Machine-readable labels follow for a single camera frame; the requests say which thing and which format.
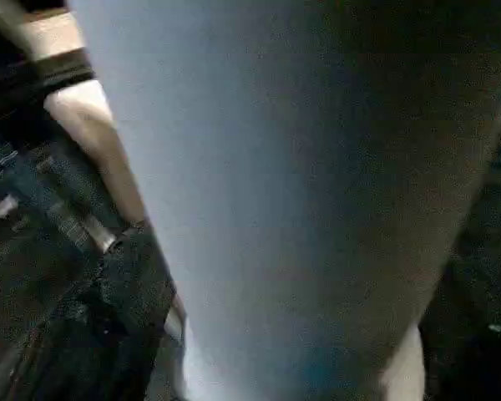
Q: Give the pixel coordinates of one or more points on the white plastic table top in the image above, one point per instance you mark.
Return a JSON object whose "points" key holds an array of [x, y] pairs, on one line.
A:
{"points": [[100, 150]]}

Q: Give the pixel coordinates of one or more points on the black plastic mat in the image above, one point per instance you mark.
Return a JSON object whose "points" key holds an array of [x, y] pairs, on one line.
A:
{"points": [[25, 284]]}

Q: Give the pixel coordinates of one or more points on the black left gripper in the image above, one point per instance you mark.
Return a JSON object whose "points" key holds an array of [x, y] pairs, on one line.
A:
{"points": [[17, 125]]}

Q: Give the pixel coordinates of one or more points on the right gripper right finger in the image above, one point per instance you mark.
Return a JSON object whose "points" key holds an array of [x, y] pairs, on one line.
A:
{"points": [[476, 342]]}

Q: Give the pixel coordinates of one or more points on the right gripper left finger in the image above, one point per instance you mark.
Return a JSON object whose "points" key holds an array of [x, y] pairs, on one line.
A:
{"points": [[92, 326]]}

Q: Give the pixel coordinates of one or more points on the white plastic table leg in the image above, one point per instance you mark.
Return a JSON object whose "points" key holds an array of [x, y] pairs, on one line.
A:
{"points": [[317, 184]]}

